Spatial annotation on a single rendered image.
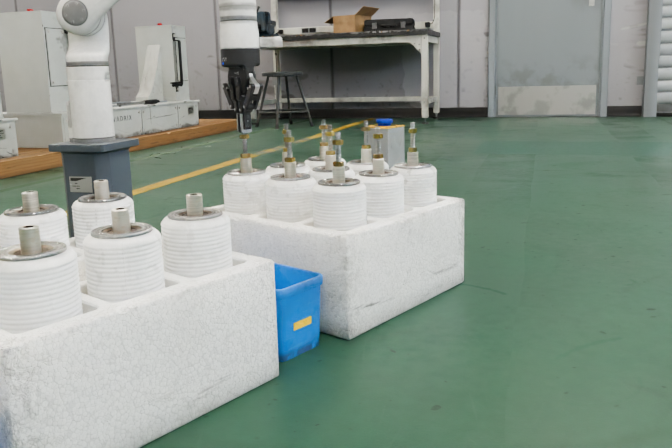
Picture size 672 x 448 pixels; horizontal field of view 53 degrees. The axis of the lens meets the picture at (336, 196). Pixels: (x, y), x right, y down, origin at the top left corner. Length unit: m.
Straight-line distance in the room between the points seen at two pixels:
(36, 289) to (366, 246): 0.55
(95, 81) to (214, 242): 0.76
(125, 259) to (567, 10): 5.64
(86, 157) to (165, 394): 0.82
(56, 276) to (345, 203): 0.52
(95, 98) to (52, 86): 2.33
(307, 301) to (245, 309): 0.16
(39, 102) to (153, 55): 1.30
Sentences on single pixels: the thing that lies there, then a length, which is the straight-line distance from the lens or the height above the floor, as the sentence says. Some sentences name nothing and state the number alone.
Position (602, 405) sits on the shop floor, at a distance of 1.00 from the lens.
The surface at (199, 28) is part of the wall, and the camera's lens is 7.09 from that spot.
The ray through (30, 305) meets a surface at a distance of 0.81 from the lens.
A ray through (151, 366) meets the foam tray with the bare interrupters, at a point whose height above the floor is 0.10.
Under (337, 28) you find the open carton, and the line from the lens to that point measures 6.05.
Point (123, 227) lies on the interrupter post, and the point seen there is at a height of 0.26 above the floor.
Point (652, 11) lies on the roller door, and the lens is 6.21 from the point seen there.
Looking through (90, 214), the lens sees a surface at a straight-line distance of 1.12.
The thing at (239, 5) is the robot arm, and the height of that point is 0.57.
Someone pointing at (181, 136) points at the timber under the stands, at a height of 0.03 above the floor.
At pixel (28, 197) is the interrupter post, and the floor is 0.27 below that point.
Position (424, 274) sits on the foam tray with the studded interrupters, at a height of 0.06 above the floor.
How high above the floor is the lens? 0.44
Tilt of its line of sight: 11 degrees down
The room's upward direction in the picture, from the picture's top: 2 degrees counter-clockwise
